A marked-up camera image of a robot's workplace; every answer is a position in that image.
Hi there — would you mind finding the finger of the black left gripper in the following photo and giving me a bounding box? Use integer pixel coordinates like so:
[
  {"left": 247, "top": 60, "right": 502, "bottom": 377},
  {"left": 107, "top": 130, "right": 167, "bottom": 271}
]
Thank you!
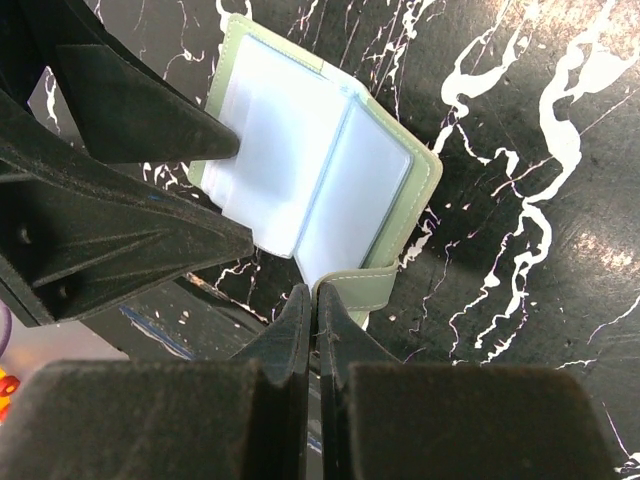
[
  {"left": 1, "top": 96, "right": 252, "bottom": 326},
  {"left": 29, "top": 1, "right": 240, "bottom": 164}
]

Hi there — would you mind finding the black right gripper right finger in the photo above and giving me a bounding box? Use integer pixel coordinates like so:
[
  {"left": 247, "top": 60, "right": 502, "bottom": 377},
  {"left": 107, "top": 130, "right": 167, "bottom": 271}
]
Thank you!
[{"left": 317, "top": 284, "right": 615, "bottom": 479}]

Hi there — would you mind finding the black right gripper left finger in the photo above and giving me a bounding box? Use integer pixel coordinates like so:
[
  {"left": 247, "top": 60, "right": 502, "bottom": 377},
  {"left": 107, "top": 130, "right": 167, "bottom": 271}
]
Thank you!
[{"left": 1, "top": 285, "right": 311, "bottom": 479}]

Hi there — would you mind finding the mint green card holder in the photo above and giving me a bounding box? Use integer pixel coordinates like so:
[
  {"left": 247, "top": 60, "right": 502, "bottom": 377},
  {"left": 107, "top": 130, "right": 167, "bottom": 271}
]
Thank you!
[{"left": 188, "top": 14, "right": 443, "bottom": 325}]

